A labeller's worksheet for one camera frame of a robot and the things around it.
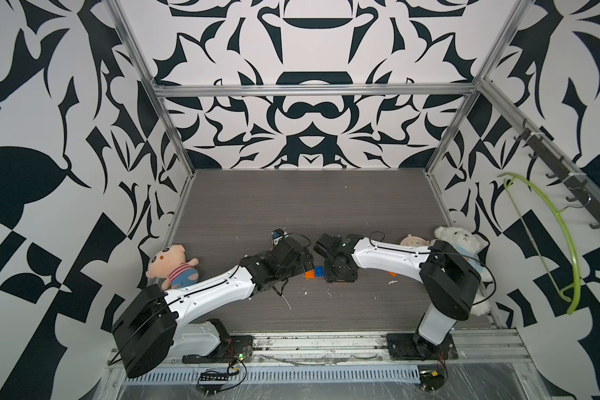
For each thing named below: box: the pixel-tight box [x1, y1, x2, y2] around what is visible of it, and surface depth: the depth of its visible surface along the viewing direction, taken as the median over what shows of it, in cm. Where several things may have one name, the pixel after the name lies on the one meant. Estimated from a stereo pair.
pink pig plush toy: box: [145, 244, 200, 290], surface depth 85 cm
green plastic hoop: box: [497, 171, 581, 315], surface depth 64 cm
